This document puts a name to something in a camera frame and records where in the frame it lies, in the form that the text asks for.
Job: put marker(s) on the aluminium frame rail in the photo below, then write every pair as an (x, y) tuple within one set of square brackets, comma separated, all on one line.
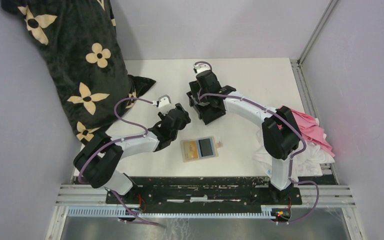
[(297, 65)]

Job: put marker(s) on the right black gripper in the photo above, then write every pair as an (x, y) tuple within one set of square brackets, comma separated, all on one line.
[(195, 88)]

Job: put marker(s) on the white cloth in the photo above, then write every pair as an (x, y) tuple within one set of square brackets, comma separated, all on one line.
[(305, 164)]

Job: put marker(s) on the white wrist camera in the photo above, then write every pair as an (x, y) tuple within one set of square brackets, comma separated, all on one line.
[(201, 67), (163, 102)]

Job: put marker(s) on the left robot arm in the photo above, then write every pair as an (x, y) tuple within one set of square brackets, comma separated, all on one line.
[(98, 160)]

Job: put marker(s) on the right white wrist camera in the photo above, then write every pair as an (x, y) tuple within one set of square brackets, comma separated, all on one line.
[(201, 67)]

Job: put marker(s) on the black plastic tray box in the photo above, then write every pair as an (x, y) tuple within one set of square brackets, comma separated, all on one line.
[(207, 114)]

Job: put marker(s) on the pink cloth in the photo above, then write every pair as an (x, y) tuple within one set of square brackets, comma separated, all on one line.
[(311, 131)]

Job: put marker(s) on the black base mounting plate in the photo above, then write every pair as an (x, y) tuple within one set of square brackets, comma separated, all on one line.
[(208, 195)]

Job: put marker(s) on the black floral blanket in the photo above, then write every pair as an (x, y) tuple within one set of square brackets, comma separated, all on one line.
[(78, 41)]

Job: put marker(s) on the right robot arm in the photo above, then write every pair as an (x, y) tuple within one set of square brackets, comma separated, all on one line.
[(280, 132)]

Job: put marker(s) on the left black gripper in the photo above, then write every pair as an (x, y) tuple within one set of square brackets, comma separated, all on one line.
[(186, 119)]

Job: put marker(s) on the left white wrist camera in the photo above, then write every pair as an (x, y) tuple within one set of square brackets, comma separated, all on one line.
[(163, 102)]

